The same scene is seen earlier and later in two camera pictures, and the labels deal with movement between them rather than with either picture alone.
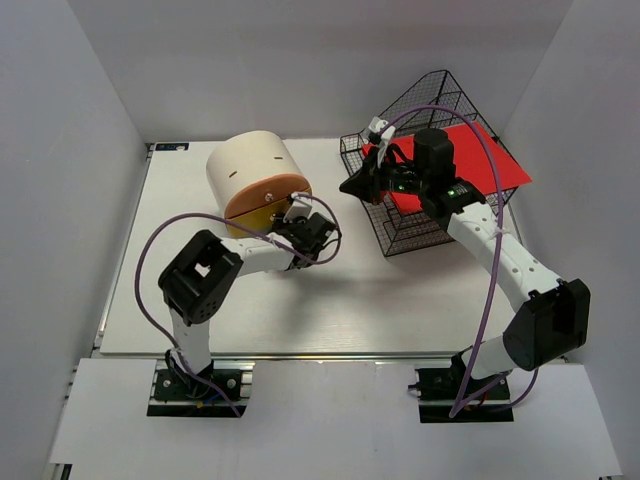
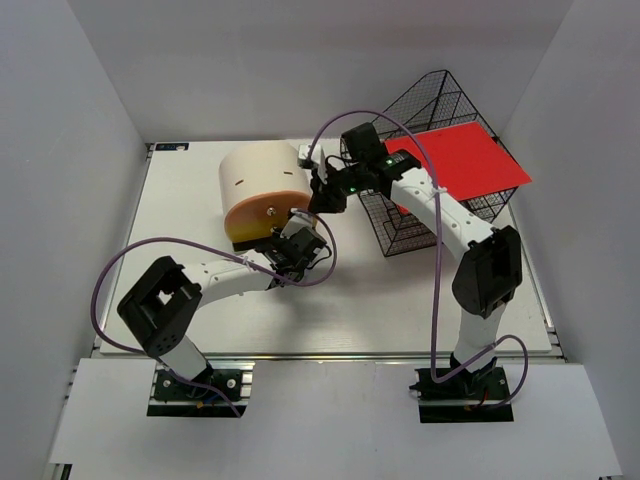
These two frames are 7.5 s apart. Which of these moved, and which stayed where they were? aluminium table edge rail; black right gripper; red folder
Moved: black right gripper
Stayed: aluminium table edge rail; red folder
